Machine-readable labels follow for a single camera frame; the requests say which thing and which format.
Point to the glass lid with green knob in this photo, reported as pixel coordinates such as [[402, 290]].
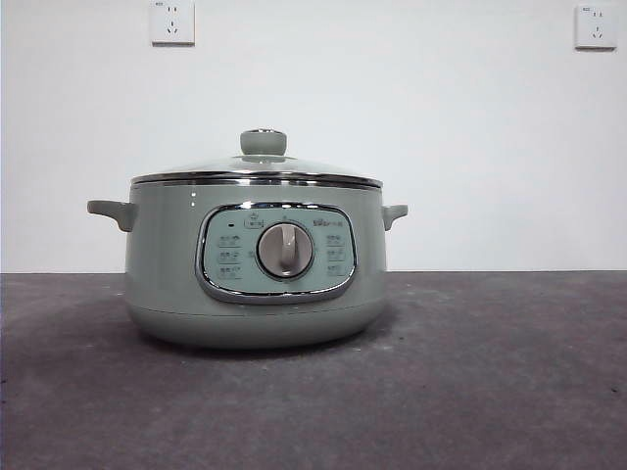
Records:
[[263, 143]]

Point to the sage green electric cooking pot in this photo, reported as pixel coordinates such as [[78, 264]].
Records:
[[161, 254]]

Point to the white wall socket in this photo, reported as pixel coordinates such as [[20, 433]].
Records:
[[595, 29], [172, 24]]

